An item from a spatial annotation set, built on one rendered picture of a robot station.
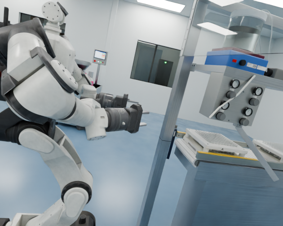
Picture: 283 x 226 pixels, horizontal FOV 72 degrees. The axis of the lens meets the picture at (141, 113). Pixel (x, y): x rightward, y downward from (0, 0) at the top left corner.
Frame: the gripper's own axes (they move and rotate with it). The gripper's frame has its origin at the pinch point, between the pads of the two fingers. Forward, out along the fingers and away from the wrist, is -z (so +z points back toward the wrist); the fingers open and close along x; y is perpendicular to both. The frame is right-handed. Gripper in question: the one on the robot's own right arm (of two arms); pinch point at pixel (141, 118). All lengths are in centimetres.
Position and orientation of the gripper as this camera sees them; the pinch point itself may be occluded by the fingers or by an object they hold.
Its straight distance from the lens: 83.3
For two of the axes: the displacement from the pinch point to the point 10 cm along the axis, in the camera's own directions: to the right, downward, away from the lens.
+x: -2.1, 9.5, 2.2
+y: 6.7, 3.1, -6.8
